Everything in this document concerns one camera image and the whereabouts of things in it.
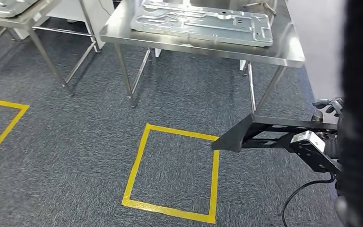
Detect yellow floor tape square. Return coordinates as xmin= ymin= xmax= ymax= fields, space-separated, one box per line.
xmin=0 ymin=97 xmax=30 ymax=168
xmin=122 ymin=123 xmax=220 ymax=225

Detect grey stamped metal plate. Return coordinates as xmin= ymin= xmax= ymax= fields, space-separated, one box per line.
xmin=130 ymin=0 xmax=274 ymax=48
xmin=0 ymin=0 xmax=40 ymax=18

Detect black plastic plate part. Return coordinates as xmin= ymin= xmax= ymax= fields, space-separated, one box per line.
xmin=211 ymin=113 xmax=339 ymax=153

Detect small rusty metal bracket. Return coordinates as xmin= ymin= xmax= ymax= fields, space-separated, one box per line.
xmin=243 ymin=1 xmax=277 ymax=16

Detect stainless steel table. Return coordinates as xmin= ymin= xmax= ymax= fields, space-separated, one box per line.
xmin=0 ymin=0 xmax=101 ymax=97
xmin=99 ymin=0 xmax=306 ymax=115

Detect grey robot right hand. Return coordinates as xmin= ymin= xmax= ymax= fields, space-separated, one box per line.
xmin=311 ymin=97 xmax=345 ymax=160

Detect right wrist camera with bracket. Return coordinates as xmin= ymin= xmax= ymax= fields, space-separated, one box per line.
xmin=289 ymin=131 xmax=343 ymax=175

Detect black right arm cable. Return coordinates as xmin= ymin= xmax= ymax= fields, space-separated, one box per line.
xmin=281 ymin=172 xmax=336 ymax=227

